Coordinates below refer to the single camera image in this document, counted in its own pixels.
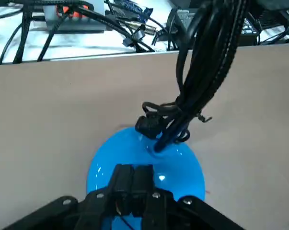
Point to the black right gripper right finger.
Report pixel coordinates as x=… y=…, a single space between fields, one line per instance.
x=143 y=187

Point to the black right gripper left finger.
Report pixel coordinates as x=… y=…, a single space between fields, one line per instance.
x=121 y=187

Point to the blue gooseneck desk lamp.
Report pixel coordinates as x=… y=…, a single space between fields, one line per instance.
x=115 y=153

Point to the grey device with red lights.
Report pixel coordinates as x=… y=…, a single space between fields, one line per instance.
x=86 y=24

